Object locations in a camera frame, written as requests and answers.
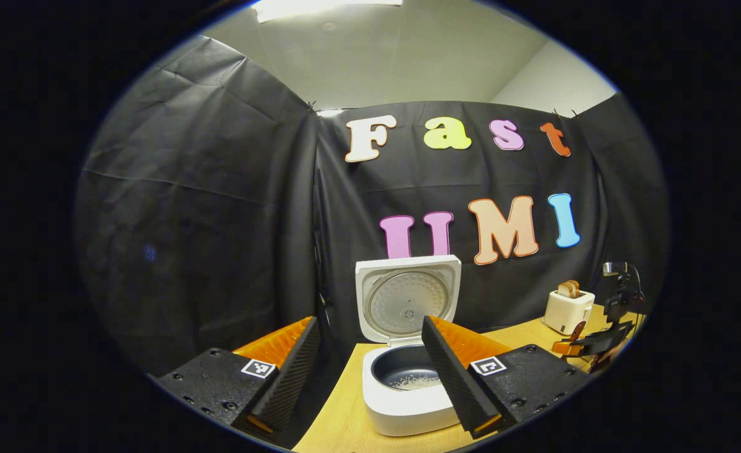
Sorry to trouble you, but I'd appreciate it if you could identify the white rice cooker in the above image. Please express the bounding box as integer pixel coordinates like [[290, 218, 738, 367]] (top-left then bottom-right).
[[354, 255, 462, 437]]

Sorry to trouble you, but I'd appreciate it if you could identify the white toaster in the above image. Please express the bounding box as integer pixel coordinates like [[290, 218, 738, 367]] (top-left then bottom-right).
[[542, 289, 596, 335]]

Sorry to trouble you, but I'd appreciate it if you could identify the white rice heap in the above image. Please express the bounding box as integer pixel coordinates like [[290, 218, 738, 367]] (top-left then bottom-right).
[[392, 371, 441, 391]]

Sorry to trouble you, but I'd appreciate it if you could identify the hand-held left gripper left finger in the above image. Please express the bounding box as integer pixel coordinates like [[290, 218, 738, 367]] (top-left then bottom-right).
[[156, 316, 322, 436]]

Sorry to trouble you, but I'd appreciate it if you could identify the ceiling light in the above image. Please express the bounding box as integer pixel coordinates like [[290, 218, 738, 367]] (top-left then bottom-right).
[[254, 0, 404, 24]]

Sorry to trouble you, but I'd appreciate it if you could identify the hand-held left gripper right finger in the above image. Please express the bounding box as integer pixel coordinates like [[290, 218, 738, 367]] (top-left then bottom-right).
[[421, 315, 597, 440]]

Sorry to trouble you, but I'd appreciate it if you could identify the black backdrop cloth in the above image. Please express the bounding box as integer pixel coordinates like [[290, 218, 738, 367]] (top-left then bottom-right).
[[74, 35, 670, 378]]

